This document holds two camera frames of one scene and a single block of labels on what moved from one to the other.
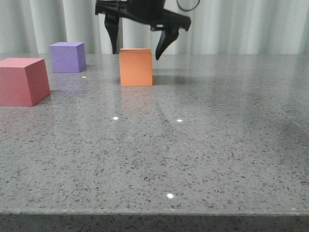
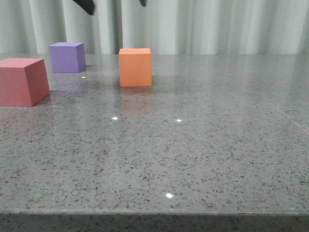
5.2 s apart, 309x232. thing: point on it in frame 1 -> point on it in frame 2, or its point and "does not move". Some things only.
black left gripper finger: [166, 37] -> [143, 2]
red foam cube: [23, 81] does not move
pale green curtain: [217, 27] does not move
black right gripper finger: [111, 22] -> [88, 5]
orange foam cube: [136, 66] does not move
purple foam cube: [68, 57] does not move
